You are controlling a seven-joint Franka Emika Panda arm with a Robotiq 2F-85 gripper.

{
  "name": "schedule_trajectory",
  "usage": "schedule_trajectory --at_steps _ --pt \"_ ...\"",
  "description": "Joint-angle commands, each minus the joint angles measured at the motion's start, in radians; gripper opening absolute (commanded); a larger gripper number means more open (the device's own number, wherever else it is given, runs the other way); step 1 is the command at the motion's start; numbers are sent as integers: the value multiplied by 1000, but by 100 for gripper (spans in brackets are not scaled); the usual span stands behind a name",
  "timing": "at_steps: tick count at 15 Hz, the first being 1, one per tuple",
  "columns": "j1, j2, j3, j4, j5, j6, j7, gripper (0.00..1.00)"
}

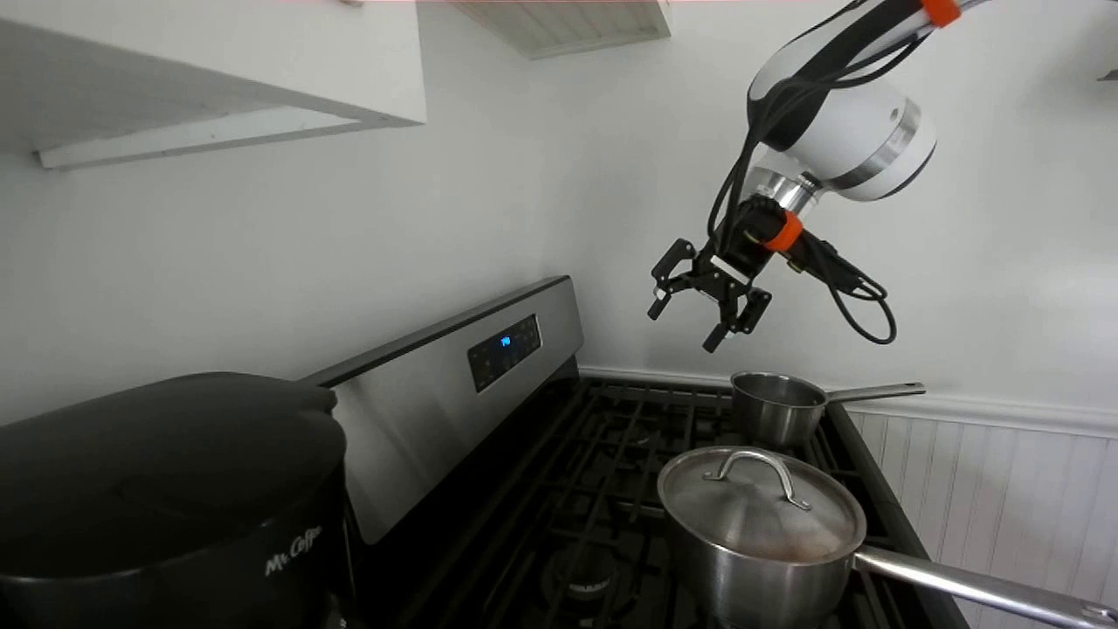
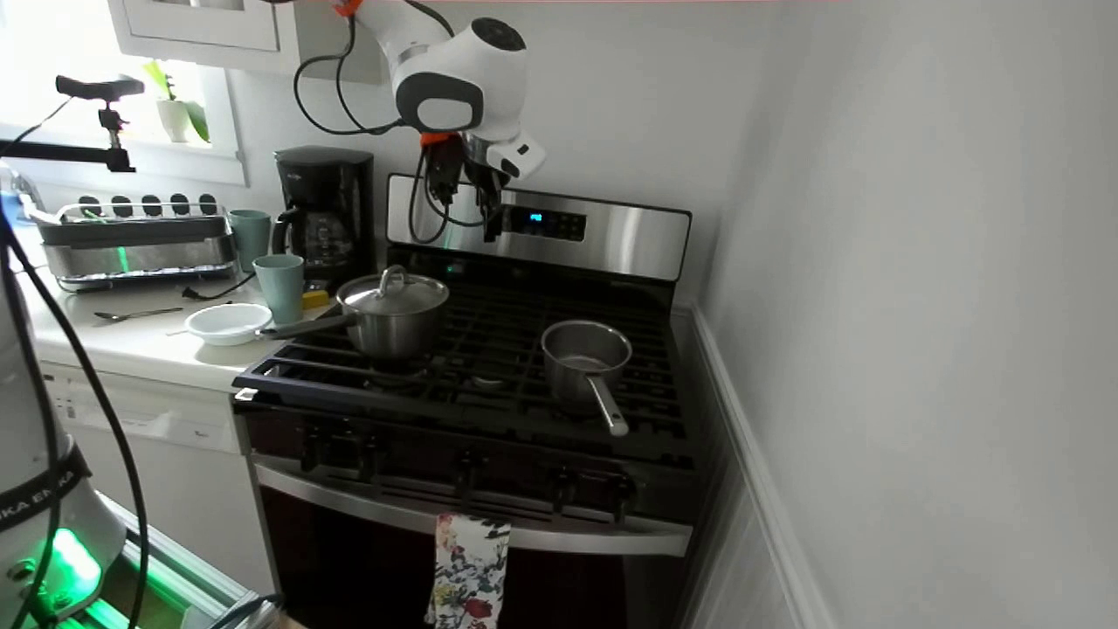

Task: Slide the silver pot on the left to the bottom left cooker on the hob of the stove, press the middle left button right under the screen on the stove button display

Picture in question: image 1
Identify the silver pot lid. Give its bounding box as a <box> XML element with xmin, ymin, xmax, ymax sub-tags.
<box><xmin>652</xmin><ymin>444</ymin><xmax>871</xmax><ymax>568</ymax></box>

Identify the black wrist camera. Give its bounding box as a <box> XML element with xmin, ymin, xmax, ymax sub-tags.
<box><xmin>730</xmin><ymin>192</ymin><xmax>809</xmax><ymax>257</ymax></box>

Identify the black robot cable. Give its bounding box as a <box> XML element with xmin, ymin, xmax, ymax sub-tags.
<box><xmin>703</xmin><ymin>0</ymin><xmax>936</xmax><ymax>351</ymax></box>

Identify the small silver saucepan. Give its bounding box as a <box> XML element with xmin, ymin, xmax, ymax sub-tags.
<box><xmin>728</xmin><ymin>370</ymin><xmax>929</xmax><ymax>453</ymax></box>

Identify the black coffee maker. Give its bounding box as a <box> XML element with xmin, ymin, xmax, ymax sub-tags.
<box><xmin>0</xmin><ymin>370</ymin><xmax>357</xmax><ymax>629</ymax></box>

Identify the white wall cabinet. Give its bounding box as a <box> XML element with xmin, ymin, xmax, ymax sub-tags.
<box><xmin>0</xmin><ymin>0</ymin><xmax>431</xmax><ymax>176</ymax></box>

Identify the large silver pot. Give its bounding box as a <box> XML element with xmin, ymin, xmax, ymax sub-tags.
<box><xmin>658</xmin><ymin>501</ymin><xmax>1118</xmax><ymax>629</ymax></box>

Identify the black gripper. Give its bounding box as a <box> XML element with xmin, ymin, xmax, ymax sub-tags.
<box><xmin>641</xmin><ymin>233</ymin><xmax>776</xmax><ymax>355</ymax></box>

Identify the stainless steel gas stove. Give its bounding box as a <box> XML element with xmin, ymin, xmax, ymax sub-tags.
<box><xmin>298</xmin><ymin>273</ymin><xmax>971</xmax><ymax>629</ymax></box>

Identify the white range hood vent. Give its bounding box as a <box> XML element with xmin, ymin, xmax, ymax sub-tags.
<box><xmin>442</xmin><ymin>0</ymin><xmax>679</xmax><ymax>62</ymax></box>

